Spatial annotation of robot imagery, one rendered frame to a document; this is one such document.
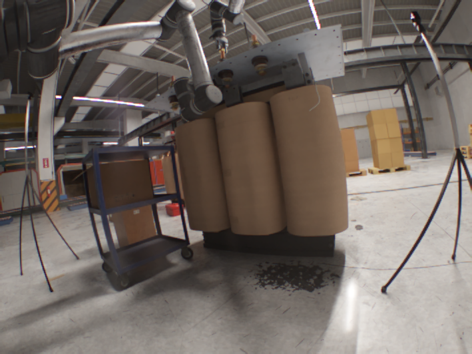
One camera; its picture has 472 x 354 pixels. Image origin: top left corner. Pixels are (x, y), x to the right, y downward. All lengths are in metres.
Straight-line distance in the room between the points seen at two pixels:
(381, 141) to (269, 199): 4.85
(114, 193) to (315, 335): 1.29
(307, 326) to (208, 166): 1.19
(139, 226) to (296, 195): 1.55
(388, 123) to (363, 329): 5.45
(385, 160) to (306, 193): 4.80
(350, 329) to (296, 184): 0.80
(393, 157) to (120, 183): 5.82
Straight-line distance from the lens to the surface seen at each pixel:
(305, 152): 1.11
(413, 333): 0.91
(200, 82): 1.04
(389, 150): 5.85
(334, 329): 0.88
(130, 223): 2.03
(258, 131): 1.24
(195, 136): 1.49
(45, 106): 11.83
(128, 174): 1.36
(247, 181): 1.24
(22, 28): 0.94
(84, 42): 1.23
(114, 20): 5.70
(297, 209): 1.17
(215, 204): 1.47
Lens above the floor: 0.66
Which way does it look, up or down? 2 degrees down
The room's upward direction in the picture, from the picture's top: 8 degrees counter-clockwise
